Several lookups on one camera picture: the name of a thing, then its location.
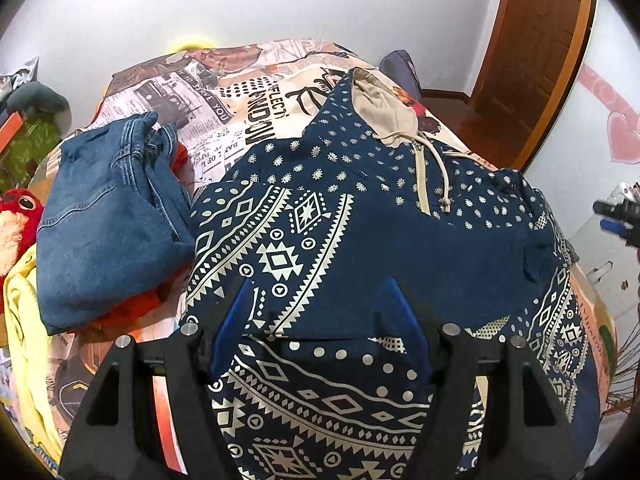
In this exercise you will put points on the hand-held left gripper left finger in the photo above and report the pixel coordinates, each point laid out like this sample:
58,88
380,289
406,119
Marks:
232,320

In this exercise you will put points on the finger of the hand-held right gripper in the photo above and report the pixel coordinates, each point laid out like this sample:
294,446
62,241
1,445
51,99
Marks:
605,206
614,227

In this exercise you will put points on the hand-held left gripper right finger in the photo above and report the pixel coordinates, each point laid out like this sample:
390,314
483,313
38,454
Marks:
405,320

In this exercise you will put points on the navy patterned hoodie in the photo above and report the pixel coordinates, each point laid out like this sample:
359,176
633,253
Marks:
350,240

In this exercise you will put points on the orange cloth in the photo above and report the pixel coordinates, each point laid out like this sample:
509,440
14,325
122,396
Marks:
135,310

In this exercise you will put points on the dried red twigs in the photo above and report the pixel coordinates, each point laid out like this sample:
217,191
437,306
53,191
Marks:
625,375

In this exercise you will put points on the brown wooden door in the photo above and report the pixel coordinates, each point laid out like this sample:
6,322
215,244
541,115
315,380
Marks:
530,60

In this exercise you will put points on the blue denim jeans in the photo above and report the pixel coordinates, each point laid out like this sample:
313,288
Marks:
100,220

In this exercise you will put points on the yellow cloth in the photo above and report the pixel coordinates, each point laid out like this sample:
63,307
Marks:
25,320

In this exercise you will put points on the newspaper print bedspread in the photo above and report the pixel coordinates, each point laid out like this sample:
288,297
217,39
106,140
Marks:
225,110

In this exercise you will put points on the red plush toy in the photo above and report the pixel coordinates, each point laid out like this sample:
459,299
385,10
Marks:
15,210

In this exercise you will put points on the grey blue backpack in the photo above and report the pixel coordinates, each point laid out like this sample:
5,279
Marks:
400,67

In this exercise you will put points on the green patterned box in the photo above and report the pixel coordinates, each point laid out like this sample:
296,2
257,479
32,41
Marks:
30,145

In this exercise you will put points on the orange box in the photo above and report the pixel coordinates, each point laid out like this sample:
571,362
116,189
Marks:
10,132

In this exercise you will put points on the grey plush toy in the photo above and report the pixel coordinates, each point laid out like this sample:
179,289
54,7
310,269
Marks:
37,100

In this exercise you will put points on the silver patterned bag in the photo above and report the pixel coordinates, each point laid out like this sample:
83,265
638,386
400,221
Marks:
20,75

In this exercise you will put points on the pink heart wall sticker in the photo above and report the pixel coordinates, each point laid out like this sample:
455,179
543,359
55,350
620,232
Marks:
620,125

